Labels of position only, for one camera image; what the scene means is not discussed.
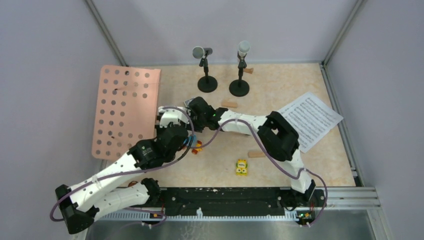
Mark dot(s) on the microphone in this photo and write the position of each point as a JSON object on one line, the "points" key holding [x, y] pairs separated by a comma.
{"points": [[207, 83], [239, 87]]}

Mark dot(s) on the pink music stand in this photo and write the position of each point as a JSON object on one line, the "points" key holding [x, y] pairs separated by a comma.
{"points": [[126, 109]]}

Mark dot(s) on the sheet music page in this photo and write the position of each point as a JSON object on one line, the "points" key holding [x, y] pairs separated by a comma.
{"points": [[311, 118]]}

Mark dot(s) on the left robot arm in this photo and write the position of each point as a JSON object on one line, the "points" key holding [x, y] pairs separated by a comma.
{"points": [[86, 202]]}

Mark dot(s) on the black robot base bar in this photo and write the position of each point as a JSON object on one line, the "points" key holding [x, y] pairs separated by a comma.
{"points": [[228, 201]]}

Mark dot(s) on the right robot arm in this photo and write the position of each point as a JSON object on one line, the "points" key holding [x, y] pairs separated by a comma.
{"points": [[274, 134]]}

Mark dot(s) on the wooden block centre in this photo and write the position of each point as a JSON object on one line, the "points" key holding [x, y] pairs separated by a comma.
{"points": [[229, 104]]}

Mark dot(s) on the toy block car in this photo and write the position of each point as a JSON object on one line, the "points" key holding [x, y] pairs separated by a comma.
{"points": [[196, 145]]}

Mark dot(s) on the blue playing card deck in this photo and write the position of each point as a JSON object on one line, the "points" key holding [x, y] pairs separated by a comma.
{"points": [[187, 102]]}

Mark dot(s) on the wooden block near owl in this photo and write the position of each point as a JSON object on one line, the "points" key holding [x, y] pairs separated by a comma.
{"points": [[256, 154]]}

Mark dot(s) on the yellow owl toy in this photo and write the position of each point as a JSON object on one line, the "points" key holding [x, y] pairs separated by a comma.
{"points": [[241, 167]]}

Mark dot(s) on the wooden block behind microphone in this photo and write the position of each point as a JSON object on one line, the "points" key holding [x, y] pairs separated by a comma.
{"points": [[249, 70]]}

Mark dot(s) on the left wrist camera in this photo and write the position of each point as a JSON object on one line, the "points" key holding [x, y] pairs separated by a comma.
{"points": [[172, 116]]}

